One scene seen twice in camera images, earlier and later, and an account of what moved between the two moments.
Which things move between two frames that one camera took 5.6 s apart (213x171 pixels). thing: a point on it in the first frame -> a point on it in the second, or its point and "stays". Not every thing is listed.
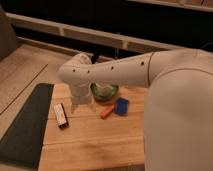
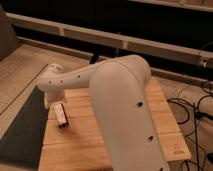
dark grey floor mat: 24,142 stays
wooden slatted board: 96,136 stays
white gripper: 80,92 -> 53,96
